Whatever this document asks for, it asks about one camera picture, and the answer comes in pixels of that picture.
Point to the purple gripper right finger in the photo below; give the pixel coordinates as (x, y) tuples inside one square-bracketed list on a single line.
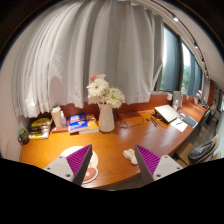
[(154, 167)]

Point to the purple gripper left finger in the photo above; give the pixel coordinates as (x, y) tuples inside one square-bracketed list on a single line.
[(59, 167)]

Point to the white computer mouse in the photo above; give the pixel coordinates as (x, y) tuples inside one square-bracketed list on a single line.
[(130, 155)]

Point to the wooden chair with cushion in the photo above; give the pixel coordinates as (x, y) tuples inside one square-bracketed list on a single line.
[(188, 154)]

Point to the yellow book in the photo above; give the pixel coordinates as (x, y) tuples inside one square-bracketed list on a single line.
[(92, 125)]

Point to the blue book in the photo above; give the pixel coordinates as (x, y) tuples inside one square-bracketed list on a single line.
[(78, 123)]

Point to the black pen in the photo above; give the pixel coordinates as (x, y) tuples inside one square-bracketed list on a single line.
[(153, 121)]

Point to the clear sanitizer bottle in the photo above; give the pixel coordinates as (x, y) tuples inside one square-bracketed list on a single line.
[(63, 119)]

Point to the white paper sheet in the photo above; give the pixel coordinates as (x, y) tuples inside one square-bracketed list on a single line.
[(179, 125)]

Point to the yellow snack bags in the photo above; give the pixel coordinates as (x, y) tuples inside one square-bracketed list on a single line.
[(40, 128)]

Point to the white ceramic vase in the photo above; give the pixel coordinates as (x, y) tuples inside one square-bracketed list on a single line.
[(106, 119)]

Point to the silver laptop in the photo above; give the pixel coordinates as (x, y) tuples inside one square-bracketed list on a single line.
[(167, 112)]

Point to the dark green jar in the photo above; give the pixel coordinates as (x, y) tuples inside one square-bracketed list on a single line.
[(23, 136)]

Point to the dark notebook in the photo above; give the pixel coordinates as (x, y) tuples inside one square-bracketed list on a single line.
[(190, 121)]

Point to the white and pink flowers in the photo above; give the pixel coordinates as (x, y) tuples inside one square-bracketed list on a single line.
[(99, 92)]

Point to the white curtain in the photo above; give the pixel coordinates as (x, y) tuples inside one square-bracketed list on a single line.
[(78, 39)]

